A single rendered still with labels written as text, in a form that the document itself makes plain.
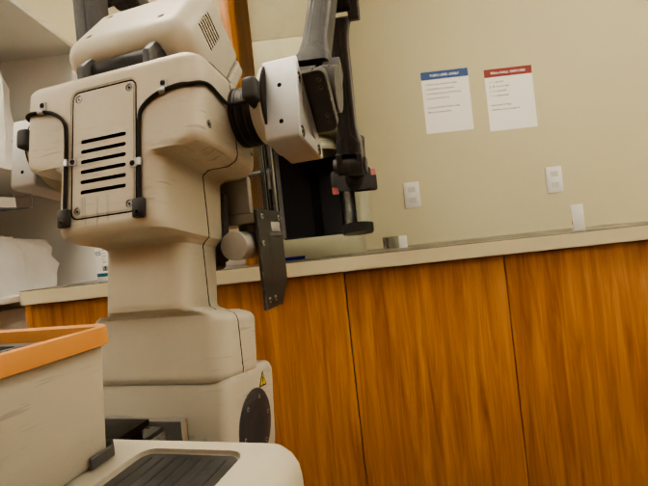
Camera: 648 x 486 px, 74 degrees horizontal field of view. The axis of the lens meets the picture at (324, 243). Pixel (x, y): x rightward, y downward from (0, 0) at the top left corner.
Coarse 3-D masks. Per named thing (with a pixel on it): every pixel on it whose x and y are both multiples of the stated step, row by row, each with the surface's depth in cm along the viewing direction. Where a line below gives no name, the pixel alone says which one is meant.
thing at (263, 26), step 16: (256, 0) 148; (272, 0) 148; (288, 0) 148; (304, 0) 148; (256, 16) 148; (272, 16) 148; (288, 16) 148; (304, 16) 148; (336, 16) 148; (256, 32) 148; (272, 32) 148; (288, 32) 148
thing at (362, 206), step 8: (344, 192) 133; (352, 192) 132; (360, 192) 132; (344, 200) 133; (352, 200) 132; (360, 200) 132; (368, 200) 135; (344, 208) 133; (352, 208) 131; (360, 208) 131; (368, 208) 133; (344, 216) 133; (352, 216) 131; (360, 216) 131; (368, 216) 133; (344, 224) 133
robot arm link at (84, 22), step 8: (72, 0) 84; (80, 0) 83; (88, 0) 82; (96, 0) 84; (104, 0) 86; (80, 8) 83; (88, 8) 82; (96, 8) 84; (104, 8) 86; (80, 16) 83; (88, 16) 82; (96, 16) 83; (104, 16) 85; (80, 24) 83; (88, 24) 82; (80, 32) 82
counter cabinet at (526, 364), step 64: (512, 256) 119; (576, 256) 119; (640, 256) 119; (64, 320) 122; (256, 320) 121; (320, 320) 120; (384, 320) 120; (448, 320) 120; (512, 320) 119; (576, 320) 119; (640, 320) 119; (320, 384) 120; (384, 384) 120; (448, 384) 120; (512, 384) 119; (576, 384) 119; (640, 384) 118; (320, 448) 120; (384, 448) 120; (448, 448) 119; (512, 448) 119; (576, 448) 119; (640, 448) 118
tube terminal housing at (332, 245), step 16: (256, 48) 148; (272, 48) 148; (288, 48) 148; (256, 64) 148; (336, 128) 148; (272, 160) 148; (288, 240) 148; (304, 240) 148; (320, 240) 148; (336, 240) 147; (352, 240) 147; (288, 256) 148
